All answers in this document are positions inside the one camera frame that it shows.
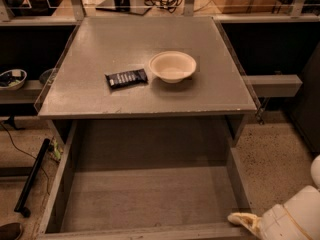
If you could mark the dark bowl on shelf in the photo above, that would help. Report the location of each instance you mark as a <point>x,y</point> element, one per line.
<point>48,76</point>

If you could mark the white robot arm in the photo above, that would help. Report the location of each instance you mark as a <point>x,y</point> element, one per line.
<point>296,219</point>

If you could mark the grey top drawer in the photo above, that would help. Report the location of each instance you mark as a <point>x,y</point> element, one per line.
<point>162,179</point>

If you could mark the green object on floor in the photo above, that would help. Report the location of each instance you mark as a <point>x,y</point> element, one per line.
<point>55,153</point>

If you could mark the dark shoe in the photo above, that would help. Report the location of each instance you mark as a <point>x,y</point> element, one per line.
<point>11,231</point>

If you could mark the black bar on floor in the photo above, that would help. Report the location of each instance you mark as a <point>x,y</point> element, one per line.
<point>20,205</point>

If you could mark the black snack bar wrapper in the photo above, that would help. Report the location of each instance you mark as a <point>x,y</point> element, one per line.
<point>126,79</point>

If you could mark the white paper bowl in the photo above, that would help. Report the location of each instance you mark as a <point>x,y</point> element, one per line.
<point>172,66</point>

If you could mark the grey drawer cabinet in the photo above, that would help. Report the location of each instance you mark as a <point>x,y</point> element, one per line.
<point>107,45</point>

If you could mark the black monitor stand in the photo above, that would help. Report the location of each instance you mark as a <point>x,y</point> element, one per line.
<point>134,7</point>

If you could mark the white bowl with items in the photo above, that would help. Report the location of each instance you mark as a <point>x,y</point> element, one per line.
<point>12,79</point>

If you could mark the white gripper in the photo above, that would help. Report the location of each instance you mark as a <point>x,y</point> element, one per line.
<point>276,223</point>

